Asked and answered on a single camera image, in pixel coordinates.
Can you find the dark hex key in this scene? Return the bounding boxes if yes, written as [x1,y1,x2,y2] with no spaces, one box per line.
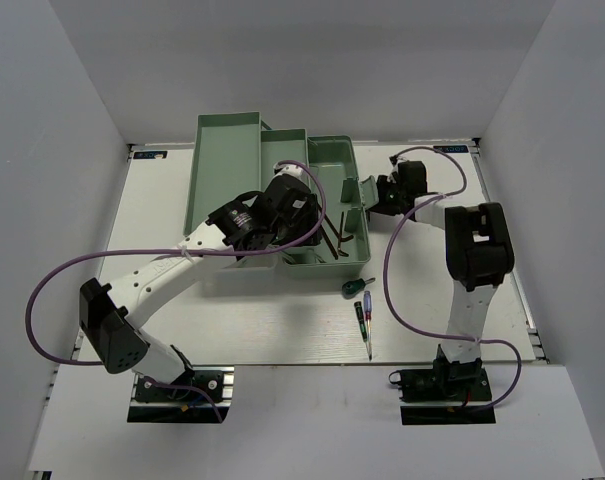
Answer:
[338,210,365,258]
[321,214,353,259]

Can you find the green toolbox with clear lid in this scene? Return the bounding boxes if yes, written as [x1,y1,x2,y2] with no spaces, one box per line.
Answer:
[183,112,378,279]

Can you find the stubby green screwdriver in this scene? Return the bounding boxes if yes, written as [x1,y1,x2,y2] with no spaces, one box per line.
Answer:
[341,277,375,298]

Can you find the black green precision screwdriver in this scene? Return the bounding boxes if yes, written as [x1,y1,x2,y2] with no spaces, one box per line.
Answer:
[354,301,373,360]

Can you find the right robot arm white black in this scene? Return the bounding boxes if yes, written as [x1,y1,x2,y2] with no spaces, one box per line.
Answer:
[373,161,515,399]

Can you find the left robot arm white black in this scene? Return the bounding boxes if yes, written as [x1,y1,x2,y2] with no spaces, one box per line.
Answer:
[79,164,322,399]

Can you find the right blue table label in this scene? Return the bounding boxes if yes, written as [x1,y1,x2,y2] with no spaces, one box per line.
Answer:
[433,145,469,155]

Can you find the blue table label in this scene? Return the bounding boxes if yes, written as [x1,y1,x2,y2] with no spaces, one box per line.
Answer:
[433,145,469,155]
[133,150,168,160]

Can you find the left blue table label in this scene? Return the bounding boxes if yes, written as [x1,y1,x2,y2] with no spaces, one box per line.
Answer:
[133,150,168,160]

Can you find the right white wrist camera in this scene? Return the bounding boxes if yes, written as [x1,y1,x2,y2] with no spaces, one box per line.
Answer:
[389,155,407,185]

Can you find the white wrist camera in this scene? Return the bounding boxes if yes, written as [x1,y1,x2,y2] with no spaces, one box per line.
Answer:
[389,155,407,185]
[273,163,307,182]

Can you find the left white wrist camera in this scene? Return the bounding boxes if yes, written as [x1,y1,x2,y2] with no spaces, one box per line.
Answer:
[273,163,307,182]

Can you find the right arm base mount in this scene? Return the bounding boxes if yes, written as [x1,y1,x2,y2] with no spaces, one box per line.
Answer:
[388,368,496,426]

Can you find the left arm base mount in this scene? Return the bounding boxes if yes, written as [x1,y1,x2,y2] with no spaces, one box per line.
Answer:
[127,366,235,425]

